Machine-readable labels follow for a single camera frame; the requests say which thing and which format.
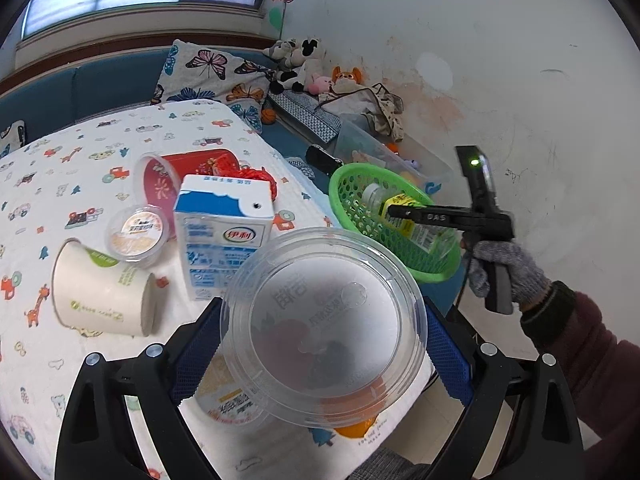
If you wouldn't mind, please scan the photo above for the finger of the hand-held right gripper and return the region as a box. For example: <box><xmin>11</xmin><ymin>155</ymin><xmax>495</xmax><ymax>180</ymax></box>
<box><xmin>382</xmin><ymin>203</ymin><xmax>468</xmax><ymax>233</ymax></box>

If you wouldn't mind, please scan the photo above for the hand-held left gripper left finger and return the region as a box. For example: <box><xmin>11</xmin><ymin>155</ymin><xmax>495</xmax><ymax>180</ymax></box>
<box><xmin>55</xmin><ymin>297</ymin><xmax>236</xmax><ymax>480</ymax></box>

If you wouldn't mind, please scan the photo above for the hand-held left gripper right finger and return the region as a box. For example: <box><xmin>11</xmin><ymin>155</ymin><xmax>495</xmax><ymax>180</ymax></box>
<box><xmin>424</xmin><ymin>297</ymin><xmax>587</xmax><ymax>480</ymax></box>

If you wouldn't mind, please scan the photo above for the clear plastic bottle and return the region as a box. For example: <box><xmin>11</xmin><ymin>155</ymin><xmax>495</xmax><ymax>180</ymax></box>
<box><xmin>361</xmin><ymin>182</ymin><xmax>458</xmax><ymax>256</ymax></box>

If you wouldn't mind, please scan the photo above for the green plastic basket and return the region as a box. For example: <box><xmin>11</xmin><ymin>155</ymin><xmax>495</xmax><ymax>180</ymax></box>
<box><xmin>328</xmin><ymin>162</ymin><xmax>461</xmax><ymax>283</ymax></box>

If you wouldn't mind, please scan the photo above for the white paper cup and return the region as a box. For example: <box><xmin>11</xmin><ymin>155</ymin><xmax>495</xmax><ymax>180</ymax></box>
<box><xmin>51</xmin><ymin>238</ymin><xmax>157</xmax><ymax>337</ymax></box>

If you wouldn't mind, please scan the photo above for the blue and white milk carton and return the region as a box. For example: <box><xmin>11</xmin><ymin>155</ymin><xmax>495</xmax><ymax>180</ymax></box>
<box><xmin>173</xmin><ymin>174</ymin><xmax>275</xmax><ymax>302</ymax></box>

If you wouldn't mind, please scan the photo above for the clear plastic round lid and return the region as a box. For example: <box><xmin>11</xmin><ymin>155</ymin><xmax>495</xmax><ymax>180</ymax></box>
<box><xmin>220</xmin><ymin>226</ymin><xmax>428</xmax><ymax>428</ymax></box>

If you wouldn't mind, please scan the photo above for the small clear-lidded yogurt cup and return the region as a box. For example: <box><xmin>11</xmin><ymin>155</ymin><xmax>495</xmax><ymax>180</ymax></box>
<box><xmin>105</xmin><ymin>203</ymin><xmax>170</xmax><ymax>267</ymax></box>

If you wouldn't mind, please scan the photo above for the red mesh bag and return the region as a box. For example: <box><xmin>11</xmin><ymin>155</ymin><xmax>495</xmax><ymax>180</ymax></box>
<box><xmin>237</xmin><ymin>160</ymin><xmax>278</xmax><ymax>206</ymax></box>

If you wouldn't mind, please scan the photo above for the red printed container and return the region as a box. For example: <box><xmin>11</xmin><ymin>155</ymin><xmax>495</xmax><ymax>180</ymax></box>
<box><xmin>136</xmin><ymin>148</ymin><xmax>241</xmax><ymax>241</ymax></box>

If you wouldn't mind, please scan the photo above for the person's right forearm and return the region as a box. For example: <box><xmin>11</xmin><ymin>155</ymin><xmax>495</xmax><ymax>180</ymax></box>
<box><xmin>520</xmin><ymin>280</ymin><xmax>640</xmax><ymax>461</ymax></box>

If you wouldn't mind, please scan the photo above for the person's right hand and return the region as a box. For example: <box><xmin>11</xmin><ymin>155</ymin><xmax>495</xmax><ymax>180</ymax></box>
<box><xmin>461</xmin><ymin>239</ymin><xmax>553</xmax><ymax>311</ymax></box>

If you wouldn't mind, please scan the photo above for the pile of colourful toys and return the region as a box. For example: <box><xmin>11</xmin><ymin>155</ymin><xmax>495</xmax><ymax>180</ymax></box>
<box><xmin>350</xmin><ymin>142</ymin><xmax>426</xmax><ymax>181</ymax></box>

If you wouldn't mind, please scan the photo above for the clear plastic storage bin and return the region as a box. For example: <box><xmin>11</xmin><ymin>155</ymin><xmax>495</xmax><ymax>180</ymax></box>
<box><xmin>334</xmin><ymin>112</ymin><xmax>451</xmax><ymax>191</ymax></box>

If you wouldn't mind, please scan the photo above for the beige patterned fabric bag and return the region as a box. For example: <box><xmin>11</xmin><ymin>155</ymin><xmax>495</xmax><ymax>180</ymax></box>
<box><xmin>340</xmin><ymin>82</ymin><xmax>406</xmax><ymax>141</ymax></box>

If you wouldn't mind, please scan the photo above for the black handheld device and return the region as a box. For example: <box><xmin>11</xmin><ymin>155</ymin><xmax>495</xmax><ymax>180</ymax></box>
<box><xmin>305</xmin><ymin>144</ymin><xmax>346</xmax><ymax>173</ymax></box>

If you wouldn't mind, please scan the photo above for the blue and white striped cloth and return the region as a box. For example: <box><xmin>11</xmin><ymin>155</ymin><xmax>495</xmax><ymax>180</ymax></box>
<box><xmin>270</xmin><ymin>90</ymin><xmax>341</xmax><ymax>143</ymax></box>

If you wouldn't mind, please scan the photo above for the orange fox plush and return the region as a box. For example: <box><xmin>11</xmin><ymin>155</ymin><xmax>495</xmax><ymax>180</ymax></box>
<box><xmin>330</xmin><ymin>66</ymin><xmax>363</xmax><ymax>92</ymax></box>

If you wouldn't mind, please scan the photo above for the black and white cow plush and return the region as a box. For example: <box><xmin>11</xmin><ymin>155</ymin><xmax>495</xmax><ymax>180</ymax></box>
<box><xmin>272</xmin><ymin>37</ymin><xmax>321</xmax><ymax>93</ymax></box>

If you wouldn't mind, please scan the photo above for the printed tablecloth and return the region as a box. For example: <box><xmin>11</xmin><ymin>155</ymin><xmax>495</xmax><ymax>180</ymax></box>
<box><xmin>0</xmin><ymin>99</ymin><xmax>436</xmax><ymax>480</ymax></box>

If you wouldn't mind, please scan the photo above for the grey plush toy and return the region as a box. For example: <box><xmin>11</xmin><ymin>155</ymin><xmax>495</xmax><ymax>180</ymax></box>
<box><xmin>262</xmin><ymin>40</ymin><xmax>293</xmax><ymax>63</ymax></box>

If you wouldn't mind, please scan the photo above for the butterfly print pillow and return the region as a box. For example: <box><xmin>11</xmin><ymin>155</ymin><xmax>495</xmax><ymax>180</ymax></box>
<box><xmin>150</xmin><ymin>39</ymin><xmax>281</xmax><ymax>133</ymax></box>

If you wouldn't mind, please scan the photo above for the small printed pillow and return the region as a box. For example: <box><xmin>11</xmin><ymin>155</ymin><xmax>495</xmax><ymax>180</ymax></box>
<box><xmin>0</xmin><ymin>120</ymin><xmax>26</xmax><ymax>158</ymax></box>

